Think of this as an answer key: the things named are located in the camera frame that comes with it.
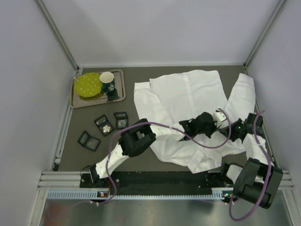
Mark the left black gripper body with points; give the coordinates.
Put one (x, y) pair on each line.
(209, 131)

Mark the silver metal tray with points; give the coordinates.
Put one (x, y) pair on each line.
(118, 94)

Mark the white cup dark base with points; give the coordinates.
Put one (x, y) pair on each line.
(108, 82)

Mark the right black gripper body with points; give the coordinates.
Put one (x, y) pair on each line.
(228, 131)

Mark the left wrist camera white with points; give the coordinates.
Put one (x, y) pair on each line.
(219, 117)

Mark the black square frame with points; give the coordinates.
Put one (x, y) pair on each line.
(89, 142)
(120, 116)
(101, 121)

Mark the round clear blue brooch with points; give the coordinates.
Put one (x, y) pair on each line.
(122, 123)

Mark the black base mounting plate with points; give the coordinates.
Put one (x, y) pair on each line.
(168, 183)

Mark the white shirt garment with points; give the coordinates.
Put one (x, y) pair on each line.
(170, 99)

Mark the green polka dot plate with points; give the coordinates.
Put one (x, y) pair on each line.
(88, 85)

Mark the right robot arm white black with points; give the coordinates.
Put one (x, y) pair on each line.
(248, 180)

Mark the black square frame left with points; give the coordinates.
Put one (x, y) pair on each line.
(101, 121)

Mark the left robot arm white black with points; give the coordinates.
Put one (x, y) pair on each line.
(134, 140)

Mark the sparkly snowflake brooch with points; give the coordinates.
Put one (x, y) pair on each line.
(106, 129)

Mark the black square frame right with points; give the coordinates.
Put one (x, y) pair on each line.
(120, 116)

